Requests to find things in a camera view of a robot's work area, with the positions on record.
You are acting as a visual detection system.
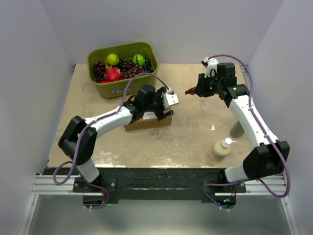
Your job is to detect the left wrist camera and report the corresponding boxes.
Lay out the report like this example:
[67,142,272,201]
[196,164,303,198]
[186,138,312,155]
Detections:
[163,93,179,109]

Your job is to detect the green striped ball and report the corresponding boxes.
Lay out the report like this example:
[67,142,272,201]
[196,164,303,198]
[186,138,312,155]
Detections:
[133,54,146,66]

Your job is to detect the dark red grape bunch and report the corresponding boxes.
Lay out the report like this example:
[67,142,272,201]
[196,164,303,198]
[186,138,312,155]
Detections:
[92,59,154,84]

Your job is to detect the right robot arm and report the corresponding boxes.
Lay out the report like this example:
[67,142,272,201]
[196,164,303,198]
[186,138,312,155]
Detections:
[185,58,290,192]

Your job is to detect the yellow-green pear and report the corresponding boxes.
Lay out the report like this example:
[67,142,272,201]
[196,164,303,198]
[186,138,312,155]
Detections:
[105,53,119,66]

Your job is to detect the brown cardboard express box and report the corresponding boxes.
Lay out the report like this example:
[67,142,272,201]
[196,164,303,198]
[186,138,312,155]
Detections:
[124,112,172,132]

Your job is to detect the cream lotion pump bottle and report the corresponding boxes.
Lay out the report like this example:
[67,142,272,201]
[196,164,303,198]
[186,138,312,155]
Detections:
[209,138,236,162]

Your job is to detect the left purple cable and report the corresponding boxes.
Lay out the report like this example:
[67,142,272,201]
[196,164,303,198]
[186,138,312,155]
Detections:
[52,72,173,212]

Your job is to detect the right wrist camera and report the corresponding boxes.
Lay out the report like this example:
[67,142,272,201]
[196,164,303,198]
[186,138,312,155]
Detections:
[201,57,219,78]

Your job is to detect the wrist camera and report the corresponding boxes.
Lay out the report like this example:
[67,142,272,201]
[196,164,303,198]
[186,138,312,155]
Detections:
[201,57,219,78]
[163,93,179,109]

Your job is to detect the red black utility knife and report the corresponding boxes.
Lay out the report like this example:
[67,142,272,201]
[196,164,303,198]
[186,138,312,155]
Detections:
[185,88,195,95]

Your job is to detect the olive green plastic bin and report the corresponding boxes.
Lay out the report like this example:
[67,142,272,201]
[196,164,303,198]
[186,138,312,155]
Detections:
[87,42,158,99]

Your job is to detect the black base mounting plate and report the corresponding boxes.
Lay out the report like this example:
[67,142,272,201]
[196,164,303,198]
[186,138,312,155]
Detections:
[44,167,273,209]

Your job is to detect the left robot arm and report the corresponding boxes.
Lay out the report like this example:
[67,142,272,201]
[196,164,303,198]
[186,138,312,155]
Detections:
[58,84,179,192]

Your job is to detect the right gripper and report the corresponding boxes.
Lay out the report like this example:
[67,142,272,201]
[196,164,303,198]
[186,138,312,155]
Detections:
[195,71,224,97]

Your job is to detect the aluminium frame rail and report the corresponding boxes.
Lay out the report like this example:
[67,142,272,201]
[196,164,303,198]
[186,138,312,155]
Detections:
[31,64,291,196]

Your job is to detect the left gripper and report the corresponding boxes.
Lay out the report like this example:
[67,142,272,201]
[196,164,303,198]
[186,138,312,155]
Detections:
[143,87,174,120]

